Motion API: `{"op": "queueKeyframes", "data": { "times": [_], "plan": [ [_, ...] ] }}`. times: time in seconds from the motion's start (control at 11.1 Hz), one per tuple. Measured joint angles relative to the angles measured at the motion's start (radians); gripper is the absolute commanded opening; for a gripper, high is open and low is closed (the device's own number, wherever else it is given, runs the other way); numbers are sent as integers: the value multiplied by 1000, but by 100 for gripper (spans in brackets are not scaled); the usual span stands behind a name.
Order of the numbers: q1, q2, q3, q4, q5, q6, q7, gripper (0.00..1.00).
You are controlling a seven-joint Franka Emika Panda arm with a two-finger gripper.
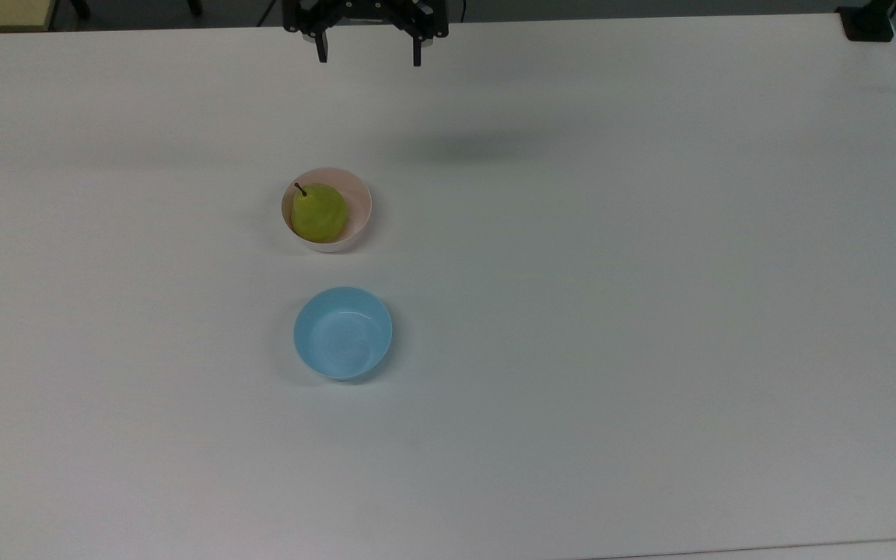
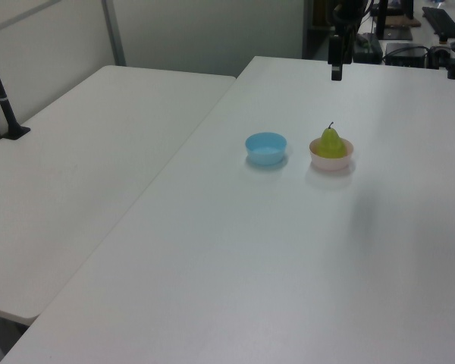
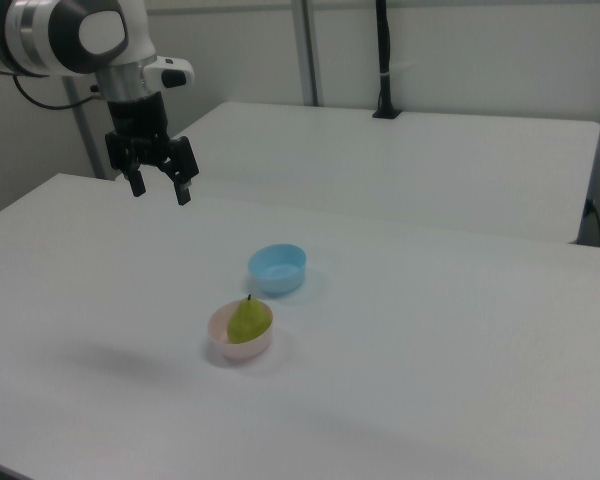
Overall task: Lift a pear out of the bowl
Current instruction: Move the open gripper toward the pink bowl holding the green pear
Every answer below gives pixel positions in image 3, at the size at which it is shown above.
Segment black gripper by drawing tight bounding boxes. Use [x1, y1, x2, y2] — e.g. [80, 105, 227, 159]
[104, 91, 201, 207]

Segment blue plastic bowl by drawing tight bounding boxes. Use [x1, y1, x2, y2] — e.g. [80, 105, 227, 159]
[247, 243, 308, 297]

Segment green pear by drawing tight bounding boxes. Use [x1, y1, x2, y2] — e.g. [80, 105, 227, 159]
[226, 293, 272, 345]

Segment pink plastic bowl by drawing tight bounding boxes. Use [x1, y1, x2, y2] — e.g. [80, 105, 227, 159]
[207, 301, 275, 364]

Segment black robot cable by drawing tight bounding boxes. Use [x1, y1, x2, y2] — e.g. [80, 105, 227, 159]
[10, 73, 104, 111]

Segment grey wall post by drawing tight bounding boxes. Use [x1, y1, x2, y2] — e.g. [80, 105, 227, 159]
[290, 0, 326, 107]

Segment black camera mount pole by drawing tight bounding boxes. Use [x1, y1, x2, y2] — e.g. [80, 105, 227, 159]
[372, 0, 403, 120]

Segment black cable at table edge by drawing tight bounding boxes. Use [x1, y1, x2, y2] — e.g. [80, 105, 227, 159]
[583, 198, 600, 248]

